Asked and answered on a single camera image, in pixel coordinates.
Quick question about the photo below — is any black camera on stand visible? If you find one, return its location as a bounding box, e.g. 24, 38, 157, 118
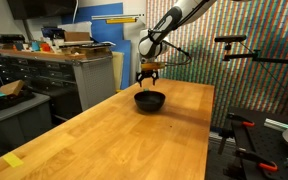
214, 34, 248, 44

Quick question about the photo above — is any black clamp orange handle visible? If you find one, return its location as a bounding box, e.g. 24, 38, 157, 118
234, 147, 279, 173
226, 112, 256, 128

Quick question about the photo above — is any small tan cardboard box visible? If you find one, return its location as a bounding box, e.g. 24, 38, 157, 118
0, 79, 26, 97

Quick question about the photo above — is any black flat tray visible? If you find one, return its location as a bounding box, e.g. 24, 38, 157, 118
0, 89, 36, 116

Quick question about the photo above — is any grey storage bin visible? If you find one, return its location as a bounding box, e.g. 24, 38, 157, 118
0, 92, 54, 149

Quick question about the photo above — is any wooden workbench top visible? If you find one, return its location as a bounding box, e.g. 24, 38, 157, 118
0, 47, 87, 62

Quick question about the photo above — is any red small container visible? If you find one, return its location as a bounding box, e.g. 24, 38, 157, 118
39, 42, 52, 53

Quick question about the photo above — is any brown cardboard box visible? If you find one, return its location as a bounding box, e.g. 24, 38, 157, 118
63, 31, 92, 43

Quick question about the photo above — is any yellow spirit level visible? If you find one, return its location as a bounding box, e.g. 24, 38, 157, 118
105, 17, 138, 25

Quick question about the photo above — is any dark drawer cabinet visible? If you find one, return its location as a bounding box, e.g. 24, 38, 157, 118
0, 54, 82, 113

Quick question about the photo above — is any black perforated breadboard table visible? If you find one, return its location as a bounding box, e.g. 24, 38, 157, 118
217, 106, 288, 180

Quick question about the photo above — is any teal small cup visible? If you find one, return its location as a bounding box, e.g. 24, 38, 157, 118
30, 40, 41, 52

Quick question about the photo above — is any white wall rail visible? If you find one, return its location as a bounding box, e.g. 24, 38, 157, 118
90, 13, 146, 21

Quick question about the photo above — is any beige foam board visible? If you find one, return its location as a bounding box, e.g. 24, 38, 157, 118
111, 51, 125, 92

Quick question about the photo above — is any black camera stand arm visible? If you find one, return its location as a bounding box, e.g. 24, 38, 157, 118
222, 42, 288, 70

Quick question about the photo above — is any black bowl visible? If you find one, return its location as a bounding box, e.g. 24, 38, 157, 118
133, 90, 167, 113

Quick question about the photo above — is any grey perforated metal panel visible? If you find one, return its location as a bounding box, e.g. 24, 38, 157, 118
72, 55, 117, 112

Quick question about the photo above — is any black flat device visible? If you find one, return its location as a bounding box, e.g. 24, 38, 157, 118
0, 33, 26, 44

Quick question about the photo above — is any aluminium profile rail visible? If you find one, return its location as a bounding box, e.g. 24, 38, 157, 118
263, 117, 288, 132

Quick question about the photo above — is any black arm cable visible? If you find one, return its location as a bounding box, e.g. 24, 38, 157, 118
163, 39, 193, 67

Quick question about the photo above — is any black wall monitor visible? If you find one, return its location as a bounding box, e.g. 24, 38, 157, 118
6, 0, 79, 21

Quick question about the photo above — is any blue board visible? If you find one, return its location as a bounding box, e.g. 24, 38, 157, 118
61, 2, 132, 90

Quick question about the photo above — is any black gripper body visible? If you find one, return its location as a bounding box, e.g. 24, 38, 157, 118
139, 62, 167, 81

